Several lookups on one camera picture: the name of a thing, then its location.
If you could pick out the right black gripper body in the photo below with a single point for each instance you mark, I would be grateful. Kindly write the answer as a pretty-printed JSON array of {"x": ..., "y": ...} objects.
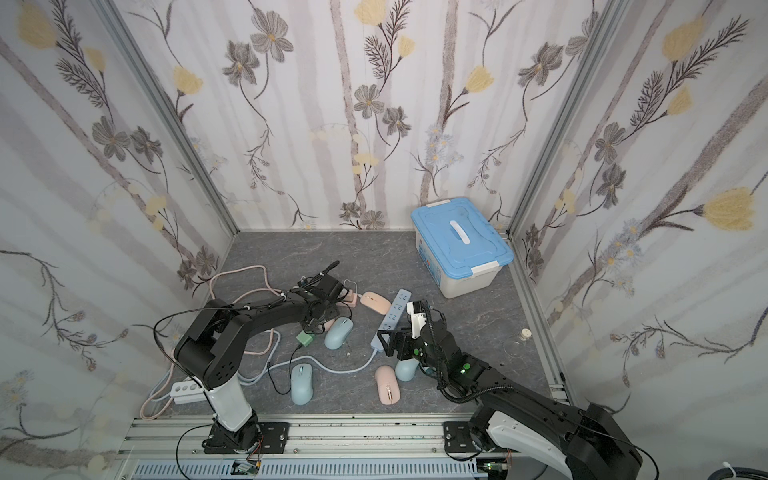
[{"x": 402, "y": 343}]

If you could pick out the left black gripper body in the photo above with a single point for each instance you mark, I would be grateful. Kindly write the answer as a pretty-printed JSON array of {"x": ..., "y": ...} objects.
[{"x": 324, "y": 285}]

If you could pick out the blue power strip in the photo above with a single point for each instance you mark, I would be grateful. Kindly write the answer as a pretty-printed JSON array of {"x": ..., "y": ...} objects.
[{"x": 391, "y": 318}]

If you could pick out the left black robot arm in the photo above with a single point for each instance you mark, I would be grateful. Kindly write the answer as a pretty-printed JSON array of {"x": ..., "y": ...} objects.
[{"x": 211, "y": 351}]

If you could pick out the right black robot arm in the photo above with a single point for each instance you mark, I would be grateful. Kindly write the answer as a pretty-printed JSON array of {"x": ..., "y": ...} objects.
[{"x": 580, "y": 443}]

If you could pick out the blue mouse right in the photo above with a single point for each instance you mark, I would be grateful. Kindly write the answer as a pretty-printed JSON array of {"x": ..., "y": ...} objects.
[{"x": 405, "y": 370}]

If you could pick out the blue mouse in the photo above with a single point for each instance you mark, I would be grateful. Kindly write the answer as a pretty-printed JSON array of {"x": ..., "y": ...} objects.
[
  {"x": 301, "y": 389},
  {"x": 405, "y": 370},
  {"x": 336, "y": 336}
]

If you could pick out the blue mouse middle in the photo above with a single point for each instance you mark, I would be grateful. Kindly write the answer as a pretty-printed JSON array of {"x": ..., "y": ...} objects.
[{"x": 336, "y": 336}]

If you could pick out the pink mouse back right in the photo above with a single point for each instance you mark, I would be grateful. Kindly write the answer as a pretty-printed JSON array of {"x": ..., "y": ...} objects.
[{"x": 375, "y": 302}]

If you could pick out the pink mouse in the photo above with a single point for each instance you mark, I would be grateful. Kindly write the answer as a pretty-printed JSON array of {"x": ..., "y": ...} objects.
[
  {"x": 375, "y": 302},
  {"x": 387, "y": 385}
]

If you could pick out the pink mouse front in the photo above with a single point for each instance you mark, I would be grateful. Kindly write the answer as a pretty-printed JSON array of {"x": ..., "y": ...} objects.
[{"x": 387, "y": 385}]

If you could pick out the blue mouse front left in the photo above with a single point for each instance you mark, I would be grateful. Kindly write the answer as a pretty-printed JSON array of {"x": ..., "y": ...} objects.
[{"x": 301, "y": 389}]

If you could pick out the light green loose charger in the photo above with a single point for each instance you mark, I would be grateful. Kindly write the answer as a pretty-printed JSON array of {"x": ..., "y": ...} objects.
[{"x": 304, "y": 338}]

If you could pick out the blue lid storage box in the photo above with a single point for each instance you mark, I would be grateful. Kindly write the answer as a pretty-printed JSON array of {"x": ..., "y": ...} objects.
[{"x": 460, "y": 249}]

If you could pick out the white power strip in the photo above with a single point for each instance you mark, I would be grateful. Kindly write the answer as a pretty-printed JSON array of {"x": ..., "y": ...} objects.
[{"x": 186, "y": 392}]

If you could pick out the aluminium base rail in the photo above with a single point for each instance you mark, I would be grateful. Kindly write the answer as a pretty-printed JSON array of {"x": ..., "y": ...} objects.
[{"x": 342, "y": 446}]

